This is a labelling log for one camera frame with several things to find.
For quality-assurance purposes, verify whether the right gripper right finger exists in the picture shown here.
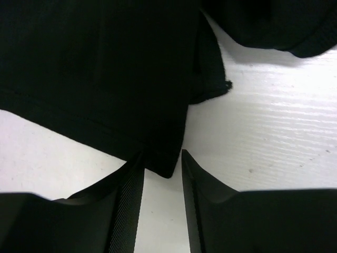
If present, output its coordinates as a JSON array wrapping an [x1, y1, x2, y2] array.
[[181, 150, 336, 252]]

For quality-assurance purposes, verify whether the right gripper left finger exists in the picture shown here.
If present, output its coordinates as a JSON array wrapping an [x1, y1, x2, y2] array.
[[1, 153, 144, 253]]

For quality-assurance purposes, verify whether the black tank top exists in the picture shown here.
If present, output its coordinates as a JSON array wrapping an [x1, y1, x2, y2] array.
[[1, 1, 336, 178]]

